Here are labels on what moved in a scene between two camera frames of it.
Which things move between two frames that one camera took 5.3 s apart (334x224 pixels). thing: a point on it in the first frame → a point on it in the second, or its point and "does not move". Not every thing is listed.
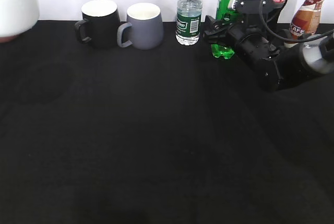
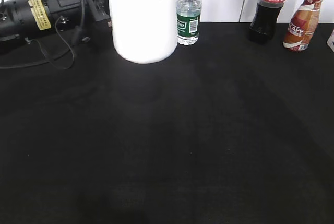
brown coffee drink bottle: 305,22 does not move
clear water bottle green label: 189,10 does not move
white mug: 19,10 → 144,16
